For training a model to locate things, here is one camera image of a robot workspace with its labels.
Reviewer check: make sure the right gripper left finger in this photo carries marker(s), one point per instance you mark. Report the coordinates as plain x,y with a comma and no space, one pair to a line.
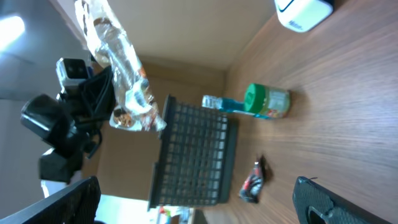
74,204

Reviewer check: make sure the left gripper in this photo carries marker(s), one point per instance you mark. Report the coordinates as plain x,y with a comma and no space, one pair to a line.
93,100

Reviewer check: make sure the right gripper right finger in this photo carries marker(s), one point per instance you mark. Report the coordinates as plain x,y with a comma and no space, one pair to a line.
316,204

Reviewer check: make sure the beige clear food pouch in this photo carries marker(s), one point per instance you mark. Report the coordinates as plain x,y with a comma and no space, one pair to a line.
136,108

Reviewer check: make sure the black red snack packet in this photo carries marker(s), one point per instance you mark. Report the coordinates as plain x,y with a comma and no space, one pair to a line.
260,175

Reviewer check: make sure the green lid glass jar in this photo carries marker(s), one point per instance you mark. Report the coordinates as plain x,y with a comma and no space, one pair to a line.
265,101

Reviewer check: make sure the blue mouthwash bottle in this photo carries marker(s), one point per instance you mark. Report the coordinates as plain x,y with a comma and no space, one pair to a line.
227,105

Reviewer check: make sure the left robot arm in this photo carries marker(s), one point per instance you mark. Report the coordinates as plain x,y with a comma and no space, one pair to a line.
70,124

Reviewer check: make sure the white barcode scanner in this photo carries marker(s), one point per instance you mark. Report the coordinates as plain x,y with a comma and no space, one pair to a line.
303,15

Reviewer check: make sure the grey plastic shopping basket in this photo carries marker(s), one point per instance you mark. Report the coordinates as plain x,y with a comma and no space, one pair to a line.
196,160

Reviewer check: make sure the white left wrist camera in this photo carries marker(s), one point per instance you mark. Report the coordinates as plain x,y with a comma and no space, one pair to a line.
71,72

